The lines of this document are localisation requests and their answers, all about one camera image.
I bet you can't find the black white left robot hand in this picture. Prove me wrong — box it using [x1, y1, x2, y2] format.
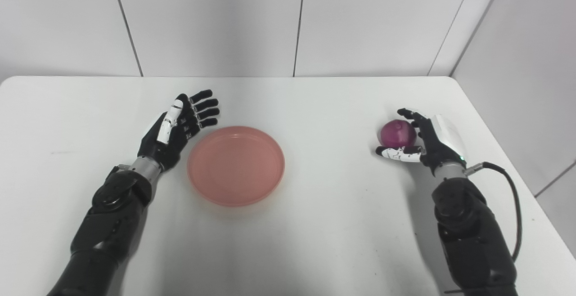
[137, 90, 221, 170]

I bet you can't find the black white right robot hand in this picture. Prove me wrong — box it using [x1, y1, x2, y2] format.
[376, 108, 468, 175]

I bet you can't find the purple red onion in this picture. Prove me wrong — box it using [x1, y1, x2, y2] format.
[380, 119, 417, 148]

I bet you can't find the pink round plate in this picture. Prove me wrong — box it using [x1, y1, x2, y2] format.
[187, 126, 286, 207]

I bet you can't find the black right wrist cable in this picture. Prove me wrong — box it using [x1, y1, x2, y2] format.
[466, 161, 523, 263]

